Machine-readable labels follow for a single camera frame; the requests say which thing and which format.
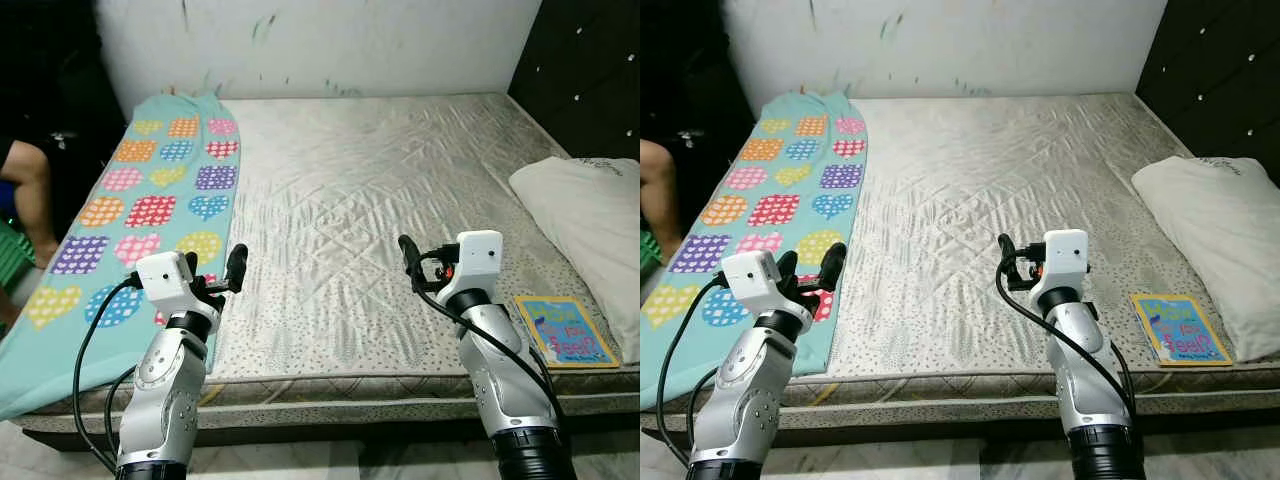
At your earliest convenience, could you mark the yellow blue children's book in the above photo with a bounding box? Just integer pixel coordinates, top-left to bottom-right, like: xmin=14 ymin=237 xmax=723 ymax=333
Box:
xmin=1130 ymin=292 xmax=1234 ymax=368
xmin=513 ymin=295 xmax=621 ymax=369

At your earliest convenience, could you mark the white pillow with print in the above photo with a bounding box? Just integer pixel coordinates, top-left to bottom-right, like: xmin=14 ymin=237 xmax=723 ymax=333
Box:
xmin=1132 ymin=155 xmax=1280 ymax=363
xmin=508 ymin=155 xmax=641 ymax=366

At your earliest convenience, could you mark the white quilted mattress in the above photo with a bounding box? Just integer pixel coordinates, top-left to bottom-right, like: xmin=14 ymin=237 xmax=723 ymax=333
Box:
xmin=20 ymin=93 xmax=641 ymax=436
xmin=820 ymin=93 xmax=1280 ymax=421

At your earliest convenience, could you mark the teal blanket with dotted hearts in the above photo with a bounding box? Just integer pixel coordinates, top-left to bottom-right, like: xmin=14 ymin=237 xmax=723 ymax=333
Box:
xmin=640 ymin=90 xmax=869 ymax=411
xmin=0 ymin=92 xmax=241 ymax=421

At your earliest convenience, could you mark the seated person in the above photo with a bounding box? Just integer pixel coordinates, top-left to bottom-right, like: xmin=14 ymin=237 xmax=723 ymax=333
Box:
xmin=0 ymin=138 xmax=58 ymax=271
xmin=640 ymin=140 xmax=693 ymax=246

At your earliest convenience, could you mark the black tufted headboard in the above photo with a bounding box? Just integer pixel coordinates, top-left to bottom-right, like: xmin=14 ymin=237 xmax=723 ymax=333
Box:
xmin=1135 ymin=0 xmax=1280 ymax=161
xmin=508 ymin=0 xmax=641 ymax=161

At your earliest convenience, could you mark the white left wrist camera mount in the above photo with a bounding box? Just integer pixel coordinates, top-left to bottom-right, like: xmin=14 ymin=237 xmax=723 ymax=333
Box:
xmin=135 ymin=250 xmax=226 ymax=323
xmin=718 ymin=250 xmax=813 ymax=333

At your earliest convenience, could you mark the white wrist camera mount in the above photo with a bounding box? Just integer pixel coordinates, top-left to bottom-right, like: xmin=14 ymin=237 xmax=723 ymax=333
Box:
xmin=135 ymin=250 xmax=226 ymax=323
xmin=438 ymin=230 xmax=504 ymax=311
xmin=718 ymin=250 xmax=813 ymax=333
xmin=1030 ymin=229 xmax=1092 ymax=306

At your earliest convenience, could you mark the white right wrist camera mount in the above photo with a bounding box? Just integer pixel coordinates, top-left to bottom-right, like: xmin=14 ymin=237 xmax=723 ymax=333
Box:
xmin=1030 ymin=229 xmax=1092 ymax=306
xmin=438 ymin=230 xmax=504 ymax=311

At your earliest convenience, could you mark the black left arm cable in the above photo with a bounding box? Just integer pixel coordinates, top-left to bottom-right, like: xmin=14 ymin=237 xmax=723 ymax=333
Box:
xmin=71 ymin=278 xmax=141 ymax=473
xmin=656 ymin=278 xmax=726 ymax=469

